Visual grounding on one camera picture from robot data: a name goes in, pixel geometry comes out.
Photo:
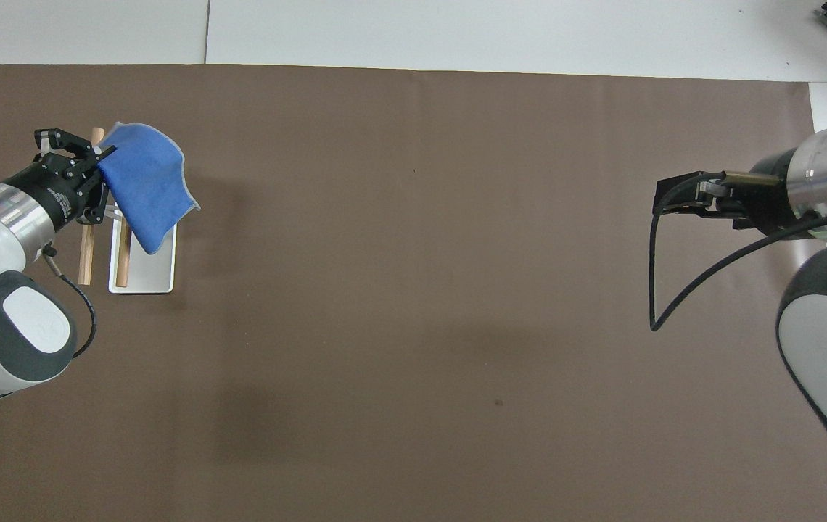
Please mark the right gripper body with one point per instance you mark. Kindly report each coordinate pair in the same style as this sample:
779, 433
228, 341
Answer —
769, 203

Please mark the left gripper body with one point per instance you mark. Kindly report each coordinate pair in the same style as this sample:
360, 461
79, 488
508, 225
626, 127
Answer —
51, 192

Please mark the blue towel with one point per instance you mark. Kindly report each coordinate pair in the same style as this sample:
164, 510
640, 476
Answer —
145, 185

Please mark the wooden rod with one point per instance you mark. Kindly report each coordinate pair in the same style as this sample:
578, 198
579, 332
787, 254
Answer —
86, 250
122, 261

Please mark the white rack base tray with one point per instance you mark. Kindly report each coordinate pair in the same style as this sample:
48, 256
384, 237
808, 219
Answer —
156, 272

